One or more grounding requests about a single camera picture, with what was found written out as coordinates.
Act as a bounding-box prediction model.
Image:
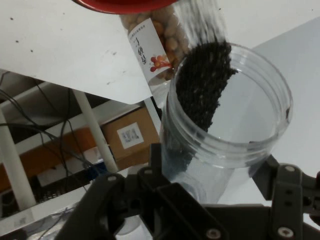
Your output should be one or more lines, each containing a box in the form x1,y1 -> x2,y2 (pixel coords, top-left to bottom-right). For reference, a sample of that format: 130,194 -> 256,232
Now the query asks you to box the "black cable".
0,82 -> 106,181

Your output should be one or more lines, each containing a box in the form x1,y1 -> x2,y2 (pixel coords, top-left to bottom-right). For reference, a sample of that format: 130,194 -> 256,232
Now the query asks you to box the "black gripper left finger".
53,143 -> 229,240

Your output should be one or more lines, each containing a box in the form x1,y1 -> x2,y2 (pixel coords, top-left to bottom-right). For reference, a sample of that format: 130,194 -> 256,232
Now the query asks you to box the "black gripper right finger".
250,154 -> 320,240

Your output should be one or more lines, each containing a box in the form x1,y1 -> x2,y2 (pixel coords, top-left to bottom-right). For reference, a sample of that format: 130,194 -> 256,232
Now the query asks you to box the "nut jar with patterned lid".
118,4 -> 192,86

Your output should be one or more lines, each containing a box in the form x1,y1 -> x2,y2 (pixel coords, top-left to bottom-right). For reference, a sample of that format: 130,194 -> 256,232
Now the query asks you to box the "brown cardboard box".
0,126 -> 101,194

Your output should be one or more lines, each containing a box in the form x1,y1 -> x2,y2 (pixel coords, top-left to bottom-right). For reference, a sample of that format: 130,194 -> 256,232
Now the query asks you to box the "white table leg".
0,108 -> 38,214
71,89 -> 119,174

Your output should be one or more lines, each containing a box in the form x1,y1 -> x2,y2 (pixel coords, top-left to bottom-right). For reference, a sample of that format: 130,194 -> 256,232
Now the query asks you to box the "clear plastic jar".
159,39 -> 294,205

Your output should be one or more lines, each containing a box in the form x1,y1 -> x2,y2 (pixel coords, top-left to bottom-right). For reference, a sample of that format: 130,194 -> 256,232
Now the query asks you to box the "cardboard box with white label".
100,106 -> 161,171

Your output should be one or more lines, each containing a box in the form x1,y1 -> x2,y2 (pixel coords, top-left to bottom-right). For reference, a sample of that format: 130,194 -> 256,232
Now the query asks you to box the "red bowl with black rim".
71,0 -> 186,15

